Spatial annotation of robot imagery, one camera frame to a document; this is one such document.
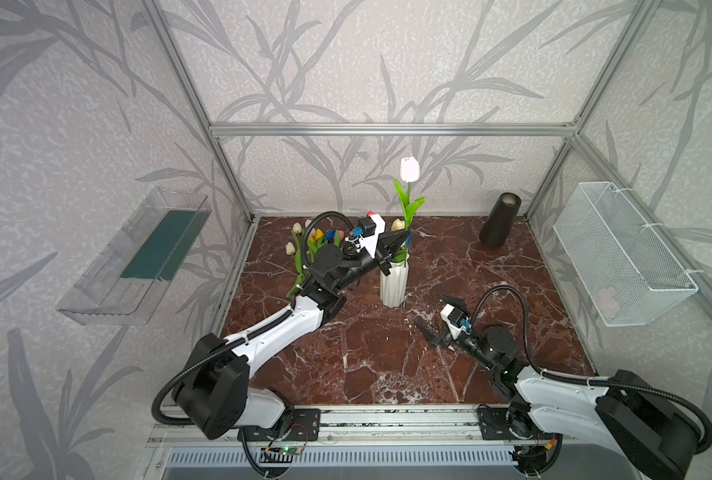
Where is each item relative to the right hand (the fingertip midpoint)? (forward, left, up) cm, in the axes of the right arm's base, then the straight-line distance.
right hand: (430, 298), depth 78 cm
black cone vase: (+33, -29, -8) cm, 45 cm away
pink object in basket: (-3, -43, +3) cm, 44 cm away
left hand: (+6, +6, +21) cm, 23 cm away
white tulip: (+38, +45, -15) cm, 61 cm away
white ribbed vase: (+6, +9, -5) cm, 12 cm away
